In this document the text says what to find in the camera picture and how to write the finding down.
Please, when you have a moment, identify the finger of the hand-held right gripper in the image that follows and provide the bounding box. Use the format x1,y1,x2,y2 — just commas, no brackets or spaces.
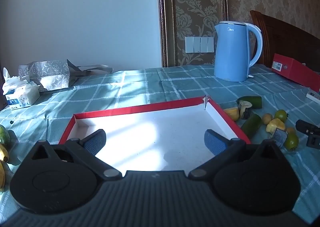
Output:
296,119,320,148

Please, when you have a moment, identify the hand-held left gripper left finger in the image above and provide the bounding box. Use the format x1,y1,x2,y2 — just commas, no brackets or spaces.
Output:
30,129,123,181

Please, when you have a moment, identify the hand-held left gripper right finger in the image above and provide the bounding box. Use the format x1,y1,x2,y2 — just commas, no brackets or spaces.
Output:
187,129,282,180

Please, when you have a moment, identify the small green round fruit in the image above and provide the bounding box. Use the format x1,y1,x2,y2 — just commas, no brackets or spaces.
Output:
274,109,288,121
284,132,299,151

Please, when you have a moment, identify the grey-skinned cut fruit piece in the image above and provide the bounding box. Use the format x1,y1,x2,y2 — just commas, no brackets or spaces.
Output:
271,128,288,148

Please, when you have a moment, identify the yellow cut fruit piece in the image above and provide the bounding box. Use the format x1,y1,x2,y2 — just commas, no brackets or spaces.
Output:
224,107,240,121
266,118,286,134

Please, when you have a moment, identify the green cucumber piece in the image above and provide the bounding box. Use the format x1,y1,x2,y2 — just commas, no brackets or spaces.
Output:
237,96,262,109
241,113,262,138

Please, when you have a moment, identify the red box lid white inside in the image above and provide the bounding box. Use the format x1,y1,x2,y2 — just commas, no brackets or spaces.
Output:
58,96,252,171

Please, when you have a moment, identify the white remote control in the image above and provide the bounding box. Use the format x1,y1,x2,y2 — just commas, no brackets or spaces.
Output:
306,91,320,104

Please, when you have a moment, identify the dark-skinned cut fruit piece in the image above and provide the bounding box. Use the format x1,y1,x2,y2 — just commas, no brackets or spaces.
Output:
239,101,252,120

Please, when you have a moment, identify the red cardboard box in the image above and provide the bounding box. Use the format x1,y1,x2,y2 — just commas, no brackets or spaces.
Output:
271,53,320,92

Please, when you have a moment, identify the teal checked tablecloth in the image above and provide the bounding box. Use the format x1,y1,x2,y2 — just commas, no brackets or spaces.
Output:
0,63,320,217

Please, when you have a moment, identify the silver patterned gift bag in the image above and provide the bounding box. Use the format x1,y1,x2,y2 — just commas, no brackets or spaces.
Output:
18,59,113,92

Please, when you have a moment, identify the white tissue pack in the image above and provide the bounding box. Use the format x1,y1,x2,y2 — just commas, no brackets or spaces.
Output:
2,67,41,110

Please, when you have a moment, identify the blue electric kettle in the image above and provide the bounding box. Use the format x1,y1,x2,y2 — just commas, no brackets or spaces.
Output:
214,21,264,82

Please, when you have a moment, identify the wooden bed headboard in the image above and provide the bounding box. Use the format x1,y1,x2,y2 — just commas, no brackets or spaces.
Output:
250,10,320,72

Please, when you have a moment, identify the whole small green cucumber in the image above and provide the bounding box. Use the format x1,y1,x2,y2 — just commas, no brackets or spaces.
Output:
0,124,11,143

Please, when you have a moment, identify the yellow banana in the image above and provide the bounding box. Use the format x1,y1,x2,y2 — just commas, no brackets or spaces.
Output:
0,143,10,163
0,161,7,193

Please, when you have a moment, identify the white wall light switch panel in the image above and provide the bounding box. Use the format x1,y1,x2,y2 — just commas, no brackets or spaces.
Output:
185,36,214,53

